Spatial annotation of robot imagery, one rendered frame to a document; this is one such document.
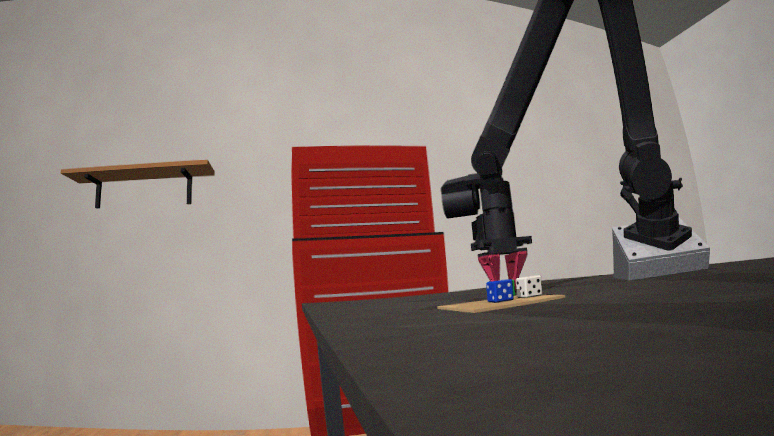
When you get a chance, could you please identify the blue dice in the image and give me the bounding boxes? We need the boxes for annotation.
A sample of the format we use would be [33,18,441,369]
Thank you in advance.
[486,279,514,303]

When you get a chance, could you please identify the tan flat mat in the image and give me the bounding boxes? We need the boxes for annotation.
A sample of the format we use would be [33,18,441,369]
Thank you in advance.
[438,295,565,313]

